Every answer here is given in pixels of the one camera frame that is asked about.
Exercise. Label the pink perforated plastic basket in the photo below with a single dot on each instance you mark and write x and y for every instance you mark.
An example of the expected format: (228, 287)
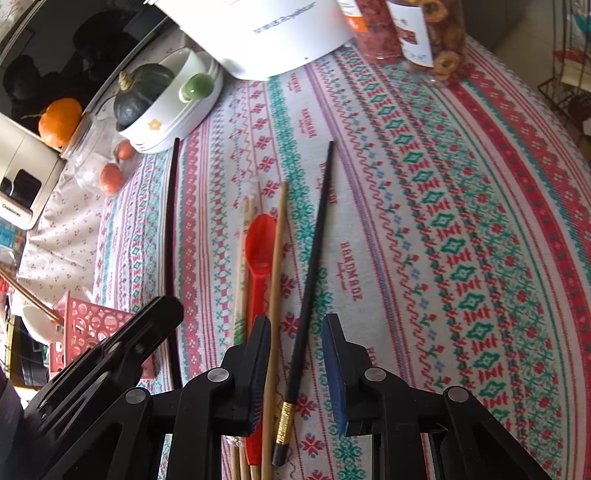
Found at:
(92, 323)

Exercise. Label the white ceramic spoon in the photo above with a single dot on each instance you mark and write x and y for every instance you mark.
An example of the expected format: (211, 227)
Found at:
(39, 323)

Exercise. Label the green cucumber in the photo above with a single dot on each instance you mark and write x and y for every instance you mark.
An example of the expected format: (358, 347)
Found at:
(196, 86)

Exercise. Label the clear jar of red dried fruit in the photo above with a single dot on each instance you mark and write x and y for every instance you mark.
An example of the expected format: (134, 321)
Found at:
(378, 41)

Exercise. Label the white floral cloth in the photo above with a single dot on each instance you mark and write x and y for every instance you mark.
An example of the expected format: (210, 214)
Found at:
(64, 240)

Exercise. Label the clear glass jar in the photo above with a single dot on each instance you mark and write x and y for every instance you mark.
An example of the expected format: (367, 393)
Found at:
(92, 143)

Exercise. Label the large orange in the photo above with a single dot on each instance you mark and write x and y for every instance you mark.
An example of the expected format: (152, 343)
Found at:
(60, 122)

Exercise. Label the disposable bamboo chopsticks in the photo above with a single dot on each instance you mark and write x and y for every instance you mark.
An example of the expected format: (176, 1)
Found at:
(241, 277)

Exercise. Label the white ceramic casserole dish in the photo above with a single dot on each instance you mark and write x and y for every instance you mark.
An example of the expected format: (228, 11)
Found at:
(171, 115)

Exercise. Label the clear jar of dried apple rings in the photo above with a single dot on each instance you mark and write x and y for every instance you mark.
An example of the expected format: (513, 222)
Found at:
(443, 46)

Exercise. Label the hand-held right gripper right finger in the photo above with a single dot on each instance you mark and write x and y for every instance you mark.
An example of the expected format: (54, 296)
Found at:
(334, 378)

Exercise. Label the black chopstick with gold band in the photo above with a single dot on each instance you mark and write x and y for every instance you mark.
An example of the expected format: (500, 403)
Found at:
(314, 258)

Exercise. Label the red plastic spoon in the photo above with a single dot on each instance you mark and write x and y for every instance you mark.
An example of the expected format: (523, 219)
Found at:
(258, 244)

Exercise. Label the small tangerine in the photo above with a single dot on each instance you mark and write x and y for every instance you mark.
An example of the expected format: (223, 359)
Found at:
(111, 177)
(124, 150)

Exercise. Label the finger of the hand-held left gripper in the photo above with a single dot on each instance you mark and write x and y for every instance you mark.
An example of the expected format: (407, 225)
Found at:
(147, 323)

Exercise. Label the plain black chopstick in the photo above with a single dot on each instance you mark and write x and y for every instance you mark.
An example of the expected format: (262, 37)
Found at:
(170, 230)

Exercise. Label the white kitchen appliance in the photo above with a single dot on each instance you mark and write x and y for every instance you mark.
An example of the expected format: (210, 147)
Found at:
(27, 152)

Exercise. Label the dark green pumpkin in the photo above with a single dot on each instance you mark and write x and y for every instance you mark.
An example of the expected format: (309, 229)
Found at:
(138, 97)

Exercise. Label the light wooden chopstick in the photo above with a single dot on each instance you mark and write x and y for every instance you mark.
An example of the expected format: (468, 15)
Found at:
(278, 258)

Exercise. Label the red green patterned tablecloth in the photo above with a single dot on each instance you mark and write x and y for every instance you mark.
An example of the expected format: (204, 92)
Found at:
(438, 230)

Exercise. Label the white rice cooker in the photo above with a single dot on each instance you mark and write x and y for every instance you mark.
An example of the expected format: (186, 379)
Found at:
(258, 41)

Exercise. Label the dark brown chopstick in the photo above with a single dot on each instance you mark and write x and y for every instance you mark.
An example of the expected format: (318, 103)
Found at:
(27, 295)

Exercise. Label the dark glass appliance door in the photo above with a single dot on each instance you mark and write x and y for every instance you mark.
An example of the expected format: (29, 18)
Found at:
(69, 46)

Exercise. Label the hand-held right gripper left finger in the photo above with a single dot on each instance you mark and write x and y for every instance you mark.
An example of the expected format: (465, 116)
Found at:
(258, 369)

